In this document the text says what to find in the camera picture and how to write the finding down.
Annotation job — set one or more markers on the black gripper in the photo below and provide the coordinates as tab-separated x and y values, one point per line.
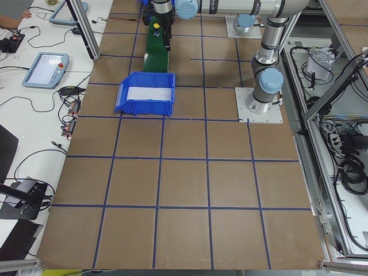
163	18

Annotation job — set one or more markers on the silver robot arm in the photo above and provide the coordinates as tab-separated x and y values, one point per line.
243	23
268	80

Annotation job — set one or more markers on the person's hand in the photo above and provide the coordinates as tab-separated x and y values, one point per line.
26	14

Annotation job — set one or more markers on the green conveyor belt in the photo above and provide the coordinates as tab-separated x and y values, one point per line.
156	57

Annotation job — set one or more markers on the left blue plastic bin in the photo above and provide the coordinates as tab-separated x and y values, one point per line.
147	93

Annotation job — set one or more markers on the black power adapter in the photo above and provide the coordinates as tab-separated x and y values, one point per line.
76	31

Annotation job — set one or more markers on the far teach pendant tablet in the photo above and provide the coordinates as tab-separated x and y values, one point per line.
62	16

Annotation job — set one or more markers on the teach pendant tablet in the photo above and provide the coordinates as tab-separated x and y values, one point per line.
62	16
47	70

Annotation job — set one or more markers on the near teach pendant tablet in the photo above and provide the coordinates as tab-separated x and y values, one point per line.
47	70

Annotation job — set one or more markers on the brown paper table mat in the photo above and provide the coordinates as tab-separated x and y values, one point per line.
197	190

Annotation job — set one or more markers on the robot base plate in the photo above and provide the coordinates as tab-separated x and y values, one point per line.
254	33
251	111

